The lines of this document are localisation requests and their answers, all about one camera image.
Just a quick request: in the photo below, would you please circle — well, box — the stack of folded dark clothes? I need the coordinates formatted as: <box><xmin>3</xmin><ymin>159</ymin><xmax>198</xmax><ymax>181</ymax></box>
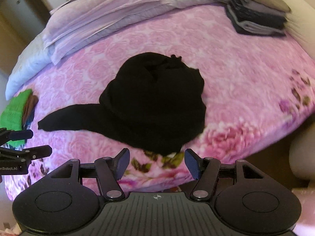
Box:
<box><xmin>225</xmin><ymin>0</ymin><xmax>287</xmax><ymax>37</ymax></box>

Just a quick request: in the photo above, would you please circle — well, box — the folded lilac quilt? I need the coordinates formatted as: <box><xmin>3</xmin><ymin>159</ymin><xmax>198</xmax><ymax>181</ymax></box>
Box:
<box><xmin>42</xmin><ymin>0</ymin><xmax>198</xmax><ymax>66</ymax></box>

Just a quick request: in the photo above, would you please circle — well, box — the green folded cloth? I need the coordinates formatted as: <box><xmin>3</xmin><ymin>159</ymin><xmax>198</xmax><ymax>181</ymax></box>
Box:
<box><xmin>0</xmin><ymin>88</ymin><xmax>34</xmax><ymax>148</ymax></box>

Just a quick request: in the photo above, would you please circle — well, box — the black garment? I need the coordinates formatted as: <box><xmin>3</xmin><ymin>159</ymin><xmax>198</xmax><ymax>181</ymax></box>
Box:
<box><xmin>38</xmin><ymin>52</ymin><xmax>206</xmax><ymax>156</ymax></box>

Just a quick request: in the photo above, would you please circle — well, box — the pink rose blanket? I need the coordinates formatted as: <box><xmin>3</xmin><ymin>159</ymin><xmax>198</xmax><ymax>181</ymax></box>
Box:
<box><xmin>4</xmin><ymin>5</ymin><xmax>314</xmax><ymax>200</ymax></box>

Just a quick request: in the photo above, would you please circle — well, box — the brown folded cloth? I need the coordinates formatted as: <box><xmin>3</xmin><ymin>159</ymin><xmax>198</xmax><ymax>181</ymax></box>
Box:
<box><xmin>22</xmin><ymin>94</ymin><xmax>38</xmax><ymax>126</ymax></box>

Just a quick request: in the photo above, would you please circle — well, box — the light blue pillow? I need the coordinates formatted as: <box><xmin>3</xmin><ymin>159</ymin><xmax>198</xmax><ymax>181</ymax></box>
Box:
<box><xmin>5</xmin><ymin>32</ymin><xmax>51</xmax><ymax>101</ymax></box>

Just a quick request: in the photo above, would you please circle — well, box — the beige stool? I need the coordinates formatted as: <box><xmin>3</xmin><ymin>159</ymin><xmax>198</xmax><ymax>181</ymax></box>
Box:
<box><xmin>289</xmin><ymin>132</ymin><xmax>314</xmax><ymax>181</ymax></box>

